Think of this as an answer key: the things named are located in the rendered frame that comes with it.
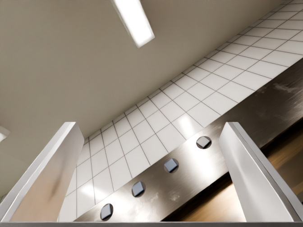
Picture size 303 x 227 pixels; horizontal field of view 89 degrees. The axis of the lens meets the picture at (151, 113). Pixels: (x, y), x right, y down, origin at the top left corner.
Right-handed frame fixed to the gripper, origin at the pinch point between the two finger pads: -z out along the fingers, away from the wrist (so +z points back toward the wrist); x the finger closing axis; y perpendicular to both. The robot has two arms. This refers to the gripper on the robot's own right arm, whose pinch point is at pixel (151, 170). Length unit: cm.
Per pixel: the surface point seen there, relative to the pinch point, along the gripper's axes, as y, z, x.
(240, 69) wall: 29, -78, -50
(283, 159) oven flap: 36, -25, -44
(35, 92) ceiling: 36, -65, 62
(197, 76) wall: 38, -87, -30
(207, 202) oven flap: 50, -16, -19
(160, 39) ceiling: 18, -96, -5
